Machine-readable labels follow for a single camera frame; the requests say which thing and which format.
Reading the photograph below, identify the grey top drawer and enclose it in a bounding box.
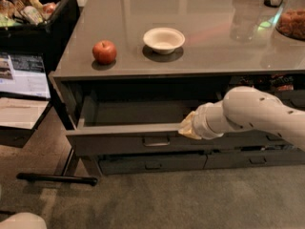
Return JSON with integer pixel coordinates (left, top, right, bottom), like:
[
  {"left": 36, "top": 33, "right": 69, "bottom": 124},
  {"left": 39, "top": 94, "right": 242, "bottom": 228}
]
[{"left": 67, "top": 94, "right": 285, "bottom": 156}]

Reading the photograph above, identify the white robot base corner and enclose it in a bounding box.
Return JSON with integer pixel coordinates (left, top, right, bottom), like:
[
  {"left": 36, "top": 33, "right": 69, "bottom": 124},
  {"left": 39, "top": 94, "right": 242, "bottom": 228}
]
[{"left": 0, "top": 213, "right": 47, "bottom": 229}]

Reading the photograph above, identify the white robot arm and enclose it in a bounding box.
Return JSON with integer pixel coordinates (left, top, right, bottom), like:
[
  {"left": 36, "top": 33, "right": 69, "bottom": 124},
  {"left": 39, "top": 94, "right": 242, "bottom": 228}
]
[{"left": 178, "top": 86, "right": 305, "bottom": 150}]

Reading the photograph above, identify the lower right drawer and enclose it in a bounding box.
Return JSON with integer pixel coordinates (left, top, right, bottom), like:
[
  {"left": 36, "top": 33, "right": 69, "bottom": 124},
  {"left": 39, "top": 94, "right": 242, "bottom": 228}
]
[{"left": 204, "top": 149, "right": 305, "bottom": 170}]

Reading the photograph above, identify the lower left drawer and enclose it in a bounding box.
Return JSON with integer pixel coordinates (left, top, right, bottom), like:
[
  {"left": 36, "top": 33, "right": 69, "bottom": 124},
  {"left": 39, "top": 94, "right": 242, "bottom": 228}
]
[{"left": 98, "top": 153, "right": 207, "bottom": 175}]

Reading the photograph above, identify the grey counter cabinet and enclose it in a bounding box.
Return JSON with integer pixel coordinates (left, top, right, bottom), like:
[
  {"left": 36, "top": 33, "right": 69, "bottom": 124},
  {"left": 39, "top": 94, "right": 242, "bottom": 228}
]
[{"left": 52, "top": 0, "right": 304, "bottom": 175}]

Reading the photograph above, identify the white paper bowl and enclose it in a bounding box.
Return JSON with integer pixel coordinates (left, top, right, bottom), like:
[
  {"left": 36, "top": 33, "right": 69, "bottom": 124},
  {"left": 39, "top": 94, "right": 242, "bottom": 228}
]
[{"left": 143, "top": 28, "right": 185, "bottom": 54}]

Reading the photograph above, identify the red apple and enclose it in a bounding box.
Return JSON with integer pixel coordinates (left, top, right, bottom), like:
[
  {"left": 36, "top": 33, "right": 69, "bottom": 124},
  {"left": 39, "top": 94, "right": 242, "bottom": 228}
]
[{"left": 92, "top": 40, "right": 117, "bottom": 65}]

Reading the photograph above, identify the black floor bar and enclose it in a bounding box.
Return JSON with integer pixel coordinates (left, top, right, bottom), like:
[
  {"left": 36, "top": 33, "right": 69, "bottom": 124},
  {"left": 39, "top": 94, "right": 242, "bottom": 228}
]
[{"left": 16, "top": 173, "right": 97, "bottom": 186}]

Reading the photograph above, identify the glass jar of snacks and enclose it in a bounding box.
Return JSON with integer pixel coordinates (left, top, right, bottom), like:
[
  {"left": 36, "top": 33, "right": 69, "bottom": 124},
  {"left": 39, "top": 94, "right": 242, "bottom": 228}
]
[{"left": 275, "top": 0, "right": 305, "bottom": 41}]

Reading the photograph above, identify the wooden side shelf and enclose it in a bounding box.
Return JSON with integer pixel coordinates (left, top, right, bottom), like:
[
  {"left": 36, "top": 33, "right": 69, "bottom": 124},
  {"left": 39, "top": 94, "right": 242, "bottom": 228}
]
[{"left": 0, "top": 97, "right": 51, "bottom": 148}]

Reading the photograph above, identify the black bin of snacks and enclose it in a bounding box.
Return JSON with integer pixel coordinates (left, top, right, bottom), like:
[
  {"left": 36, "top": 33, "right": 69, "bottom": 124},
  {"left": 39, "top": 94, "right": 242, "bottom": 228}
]
[{"left": 0, "top": 0, "right": 80, "bottom": 54}]

